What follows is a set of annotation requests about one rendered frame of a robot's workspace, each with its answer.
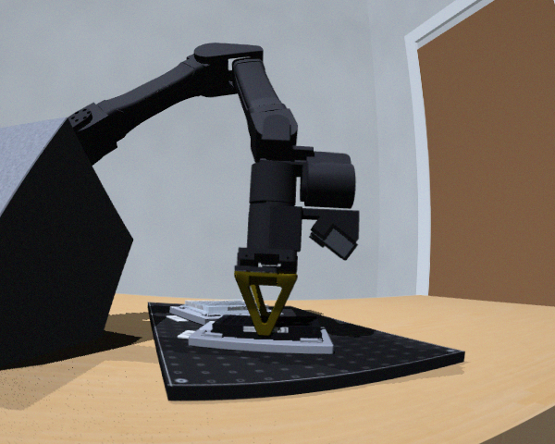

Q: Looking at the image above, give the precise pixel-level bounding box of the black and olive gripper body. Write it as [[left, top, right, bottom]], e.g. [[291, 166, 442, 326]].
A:
[[234, 201, 298, 273]]

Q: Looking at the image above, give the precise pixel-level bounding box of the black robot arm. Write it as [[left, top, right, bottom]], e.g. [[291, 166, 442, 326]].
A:
[[68, 43, 360, 260]]

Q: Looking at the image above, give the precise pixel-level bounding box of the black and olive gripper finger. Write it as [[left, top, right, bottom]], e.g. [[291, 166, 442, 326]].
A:
[[234, 271, 298, 336], [251, 271, 297, 316]]

